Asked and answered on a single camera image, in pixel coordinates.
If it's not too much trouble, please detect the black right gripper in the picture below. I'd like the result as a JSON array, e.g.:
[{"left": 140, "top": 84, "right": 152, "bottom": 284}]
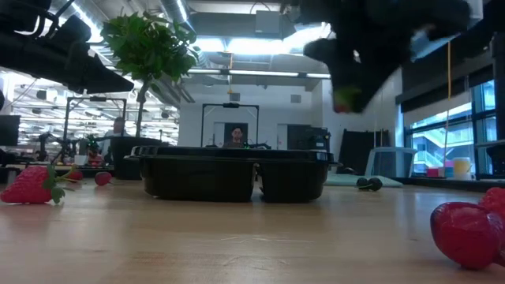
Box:
[{"left": 279, "top": 0, "right": 420, "bottom": 114}]

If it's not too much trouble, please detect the long ceiling light bar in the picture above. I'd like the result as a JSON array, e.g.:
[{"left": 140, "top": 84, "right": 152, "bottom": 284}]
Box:
[{"left": 188, "top": 69, "right": 331, "bottom": 79}]

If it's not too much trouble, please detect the white office chair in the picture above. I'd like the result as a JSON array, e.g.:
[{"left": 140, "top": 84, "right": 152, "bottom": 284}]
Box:
[{"left": 365, "top": 146, "right": 418, "bottom": 178}]

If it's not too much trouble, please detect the green leafy plant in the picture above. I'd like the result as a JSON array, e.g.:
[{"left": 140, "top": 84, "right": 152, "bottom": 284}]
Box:
[{"left": 100, "top": 10, "right": 202, "bottom": 139}]

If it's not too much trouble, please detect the green folded cloth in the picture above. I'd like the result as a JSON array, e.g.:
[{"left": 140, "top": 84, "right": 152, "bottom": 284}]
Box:
[{"left": 325, "top": 173, "right": 404, "bottom": 189}]

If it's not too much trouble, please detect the black panel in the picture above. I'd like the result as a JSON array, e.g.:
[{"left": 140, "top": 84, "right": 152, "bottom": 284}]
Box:
[{"left": 339, "top": 129, "right": 391, "bottom": 175}]

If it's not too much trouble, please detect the black gantry frame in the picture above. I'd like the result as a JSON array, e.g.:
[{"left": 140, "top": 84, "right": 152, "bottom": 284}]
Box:
[
  {"left": 64, "top": 96, "right": 128, "bottom": 165},
  {"left": 200, "top": 103, "right": 260, "bottom": 149}
]

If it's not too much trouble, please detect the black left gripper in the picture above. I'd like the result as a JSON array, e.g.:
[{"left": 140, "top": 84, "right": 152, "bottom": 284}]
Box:
[{"left": 0, "top": 35, "right": 136, "bottom": 95}]

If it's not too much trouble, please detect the red strawberry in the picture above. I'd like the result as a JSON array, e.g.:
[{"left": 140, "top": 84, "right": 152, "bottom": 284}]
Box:
[
  {"left": 478, "top": 186, "right": 505, "bottom": 222},
  {"left": 0, "top": 164, "right": 67, "bottom": 205},
  {"left": 429, "top": 201, "right": 505, "bottom": 271},
  {"left": 333, "top": 86, "right": 363, "bottom": 114}
]

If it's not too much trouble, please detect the dark monitor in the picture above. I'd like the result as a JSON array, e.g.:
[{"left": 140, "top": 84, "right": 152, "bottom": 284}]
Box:
[{"left": 0, "top": 114, "right": 21, "bottom": 148}]

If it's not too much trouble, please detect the black two-compartment plastic tray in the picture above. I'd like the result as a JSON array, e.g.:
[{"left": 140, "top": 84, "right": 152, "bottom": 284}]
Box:
[{"left": 123, "top": 144, "right": 341, "bottom": 204}]

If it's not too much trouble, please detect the black cabinet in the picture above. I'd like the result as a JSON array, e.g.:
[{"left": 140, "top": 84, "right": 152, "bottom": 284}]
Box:
[{"left": 286, "top": 125, "right": 331, "bottom": 152}]

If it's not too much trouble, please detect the yellow cup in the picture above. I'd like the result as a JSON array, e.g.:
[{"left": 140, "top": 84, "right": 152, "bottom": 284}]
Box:
[{"left": 453, "top": 156, "right": 473, "bottom": 174}]

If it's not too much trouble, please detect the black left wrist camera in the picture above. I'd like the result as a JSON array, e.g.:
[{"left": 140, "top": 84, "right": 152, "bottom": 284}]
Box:
[{"left": 39, "top": 13, "right": 92, "bottom": 45}]

